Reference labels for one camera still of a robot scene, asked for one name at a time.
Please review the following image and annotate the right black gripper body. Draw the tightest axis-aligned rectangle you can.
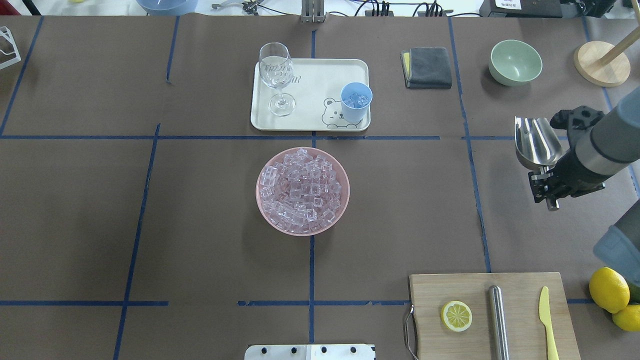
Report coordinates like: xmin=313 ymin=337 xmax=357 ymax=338
xmin=528 ymin=155 xmax=607 ymax=211

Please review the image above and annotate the metal ice scoop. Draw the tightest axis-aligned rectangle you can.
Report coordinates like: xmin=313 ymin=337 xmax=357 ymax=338
xmin=514 ymin=116 xmax=565 ymax=171

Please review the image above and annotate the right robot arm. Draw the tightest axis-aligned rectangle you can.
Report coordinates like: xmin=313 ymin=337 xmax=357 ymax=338
xmin=528 ymin=88 xmax=640 ymax=286

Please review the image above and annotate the light blue cup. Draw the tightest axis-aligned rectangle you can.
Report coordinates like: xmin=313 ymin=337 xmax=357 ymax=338
xmin=340 ymin=82 xmax=373 ymax=124

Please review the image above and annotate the pink bowl of ice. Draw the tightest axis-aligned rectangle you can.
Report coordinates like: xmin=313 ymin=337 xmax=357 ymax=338
xmin=255 ymin=146 xmax=350 ymax=237

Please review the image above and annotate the yellow lemon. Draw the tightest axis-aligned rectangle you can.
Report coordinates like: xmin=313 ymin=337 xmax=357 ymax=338
xmin=589 ymin=267 xmax=630 ymax=314
xmin=612 ymin=304 xmax=640 ymax=332

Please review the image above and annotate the wooden stand with round base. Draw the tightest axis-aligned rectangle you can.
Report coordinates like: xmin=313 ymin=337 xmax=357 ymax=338
xmin=573 ymin=27 xmax=640 ymax=88

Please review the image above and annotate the green bowl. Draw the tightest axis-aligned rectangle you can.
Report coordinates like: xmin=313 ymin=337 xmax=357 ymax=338
xmin=488 ymin=39 xmax=543 ymax=87

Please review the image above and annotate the yellow plastic knife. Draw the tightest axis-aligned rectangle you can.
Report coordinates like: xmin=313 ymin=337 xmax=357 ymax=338
xmin=538 ymin=285 xmax=560 ymax=360

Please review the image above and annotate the green lime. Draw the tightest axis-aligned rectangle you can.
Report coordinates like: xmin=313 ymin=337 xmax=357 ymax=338
xmin=627 ymin=282 xmax=640 ymax=305

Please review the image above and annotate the wooden cutting board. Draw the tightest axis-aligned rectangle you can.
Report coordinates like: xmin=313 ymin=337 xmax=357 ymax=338
xmin=407 ymin=272 xmax=581 ymax=360

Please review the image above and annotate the lemon slice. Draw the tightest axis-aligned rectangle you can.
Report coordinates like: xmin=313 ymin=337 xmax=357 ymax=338
xmin=440 ymin=300 xmax=473 ymax=332

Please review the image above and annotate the grey folded cloth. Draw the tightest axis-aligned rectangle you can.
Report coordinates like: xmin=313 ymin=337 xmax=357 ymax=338
xmin=400 ymin=47 xmax=453 ymax=89

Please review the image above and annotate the metal rod tool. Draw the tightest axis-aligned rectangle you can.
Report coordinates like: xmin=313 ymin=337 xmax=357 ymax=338
xmin=487 ymin=285 xmax=510 ymax=360

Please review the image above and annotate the cream serving tray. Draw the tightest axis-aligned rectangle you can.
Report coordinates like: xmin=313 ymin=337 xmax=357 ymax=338
xmin=250 ymin=58 xmax=371 ymax=132

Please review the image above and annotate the clear wine glass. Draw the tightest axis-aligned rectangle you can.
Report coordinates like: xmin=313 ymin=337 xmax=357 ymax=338
xmin=258 ymin=42 xmax=296 ymax=117

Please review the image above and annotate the blue bowl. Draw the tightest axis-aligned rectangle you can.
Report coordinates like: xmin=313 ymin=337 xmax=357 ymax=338
xmin=136 ymin=0 xmax=199 ymax=16

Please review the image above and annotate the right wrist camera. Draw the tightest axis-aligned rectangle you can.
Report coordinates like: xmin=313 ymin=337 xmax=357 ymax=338
xmin=550 ymin=105 xmax=605 ymax=132

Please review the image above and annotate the aluminium frame post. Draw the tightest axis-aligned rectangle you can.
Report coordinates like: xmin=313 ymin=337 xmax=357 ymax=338
xmin=301 ymin=0 xmax=327 ymax=23

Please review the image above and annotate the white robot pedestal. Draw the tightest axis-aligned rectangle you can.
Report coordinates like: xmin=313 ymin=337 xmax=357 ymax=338
xmin=244 ymin=343 xmax=377 ymax=360

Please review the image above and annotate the white wire cup rack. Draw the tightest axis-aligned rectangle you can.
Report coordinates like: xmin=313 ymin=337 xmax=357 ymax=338
xmin=0 ymin=26 xmax=22 ymax=70

